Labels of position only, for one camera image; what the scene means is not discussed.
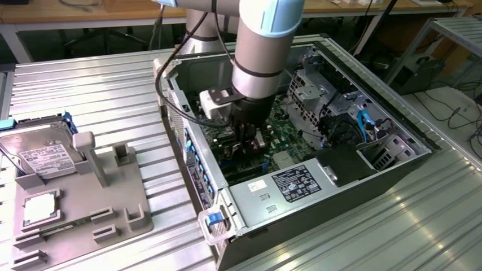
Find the silver perforated disk bay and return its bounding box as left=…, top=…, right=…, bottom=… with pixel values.
left=287, top=50, right=361, bottom=142

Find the blue data wire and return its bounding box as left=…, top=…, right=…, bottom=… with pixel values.
left=355, top=108, right=373, bottom=145

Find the open black PC case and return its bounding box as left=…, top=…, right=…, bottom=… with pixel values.
left=152, top=33, right=442, bottom=266

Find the blue plastic disk carrier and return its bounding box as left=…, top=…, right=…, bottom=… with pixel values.
left=0, top=111, right=78, bottom=136

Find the grey coiled cable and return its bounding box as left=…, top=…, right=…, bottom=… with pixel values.
left=58, top=0, right=101, bottom=12

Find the green motherboard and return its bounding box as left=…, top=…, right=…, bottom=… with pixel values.
left=195, top=93, right=324, bottom=184

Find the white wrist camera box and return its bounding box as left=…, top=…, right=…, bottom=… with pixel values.
left=197, top=89, right=241, bottom=121

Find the black plastic shroud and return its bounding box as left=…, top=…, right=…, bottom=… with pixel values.
left=315, top=143, right=377, bottom=187

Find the silver hard disk drive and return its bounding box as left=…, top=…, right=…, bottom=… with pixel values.
left=0, top=123, right=85, bottom=180

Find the silver power supply unit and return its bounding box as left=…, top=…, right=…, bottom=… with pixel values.
left=227, top=158, right=339, bottom=228

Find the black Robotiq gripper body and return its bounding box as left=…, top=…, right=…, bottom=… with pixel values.
left=229, top=95, right=275, bottom=130

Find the metal slat shelf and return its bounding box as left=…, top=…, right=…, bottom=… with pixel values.
left=383, top=17, right=482, bottom=85

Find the wooden desk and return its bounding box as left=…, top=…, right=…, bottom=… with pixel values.
left=0, top=0, right=471, bottom=26

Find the silver CPU chip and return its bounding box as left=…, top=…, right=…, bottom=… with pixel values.
left=24, top=194, right=57, bottom=221

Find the silver chipset heatsink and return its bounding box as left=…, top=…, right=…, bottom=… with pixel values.
left=269, top=151, right=299, bottom=167

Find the black hanging cable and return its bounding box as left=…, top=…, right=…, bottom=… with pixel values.
left=149, top=4, right=165, bottom=51

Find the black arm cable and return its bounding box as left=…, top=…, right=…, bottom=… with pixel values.
left=155, top=0, right=235, bottom=128

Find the green RAM stick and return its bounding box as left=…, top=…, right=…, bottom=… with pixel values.
left=38, top=218, right=93, bottom=235

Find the black box on floor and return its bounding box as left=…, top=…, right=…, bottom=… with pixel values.
left=398, top=55, right=447, bottom=95

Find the grey plastic parts rack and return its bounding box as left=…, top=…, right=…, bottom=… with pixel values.
left=9, top=132, right=153, bottom=271

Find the graphics card with metal bracket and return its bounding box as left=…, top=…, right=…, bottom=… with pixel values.
left=215, top=135, right=268, bottom=166

